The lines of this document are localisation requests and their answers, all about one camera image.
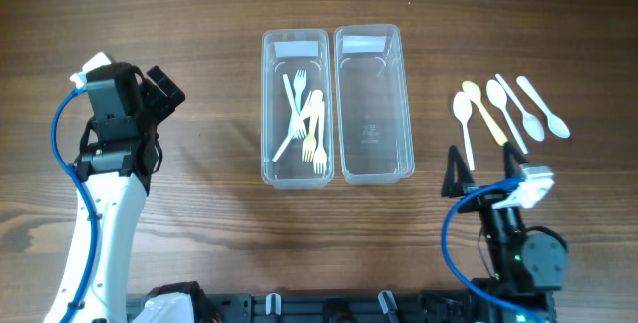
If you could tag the white fork handle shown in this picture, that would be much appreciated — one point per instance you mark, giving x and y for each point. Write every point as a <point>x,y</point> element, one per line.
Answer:
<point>297,125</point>

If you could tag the clear plastic container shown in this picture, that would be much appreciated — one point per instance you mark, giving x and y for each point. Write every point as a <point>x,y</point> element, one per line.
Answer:
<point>297,148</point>
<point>375,132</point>

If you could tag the left clear plastic container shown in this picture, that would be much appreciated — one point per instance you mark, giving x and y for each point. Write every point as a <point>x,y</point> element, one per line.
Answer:
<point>297,148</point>

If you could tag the right clear plastic container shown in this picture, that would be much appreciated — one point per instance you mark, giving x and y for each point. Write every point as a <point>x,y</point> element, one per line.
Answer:
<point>375,132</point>

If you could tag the yellow plastic spoon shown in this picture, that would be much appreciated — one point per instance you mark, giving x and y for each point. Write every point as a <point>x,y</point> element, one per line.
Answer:
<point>473,91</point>

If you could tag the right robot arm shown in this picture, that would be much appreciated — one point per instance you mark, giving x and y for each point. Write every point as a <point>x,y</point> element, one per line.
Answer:
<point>528,262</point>

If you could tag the translucent white spoon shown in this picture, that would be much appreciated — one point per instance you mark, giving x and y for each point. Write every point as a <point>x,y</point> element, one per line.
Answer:
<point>531,123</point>

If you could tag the yellow plastic fork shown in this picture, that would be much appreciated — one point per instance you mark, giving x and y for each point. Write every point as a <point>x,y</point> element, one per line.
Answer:
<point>311,111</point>

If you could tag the white fork diagonal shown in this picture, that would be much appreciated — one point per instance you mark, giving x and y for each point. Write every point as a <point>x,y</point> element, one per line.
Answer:
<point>320,156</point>

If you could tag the white fork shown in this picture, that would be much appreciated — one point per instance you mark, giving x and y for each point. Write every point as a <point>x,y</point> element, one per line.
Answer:
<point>287,139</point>

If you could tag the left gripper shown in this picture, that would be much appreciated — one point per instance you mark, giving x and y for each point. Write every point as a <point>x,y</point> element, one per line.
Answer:
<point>163,106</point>

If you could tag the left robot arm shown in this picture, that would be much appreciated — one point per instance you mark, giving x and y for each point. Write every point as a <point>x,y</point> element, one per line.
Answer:
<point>95,279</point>

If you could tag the light blue plastic fork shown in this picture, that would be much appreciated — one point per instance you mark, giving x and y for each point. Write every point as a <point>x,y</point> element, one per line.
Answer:
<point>299,85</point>

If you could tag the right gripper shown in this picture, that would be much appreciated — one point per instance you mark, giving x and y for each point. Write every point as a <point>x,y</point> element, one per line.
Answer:
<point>451,188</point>

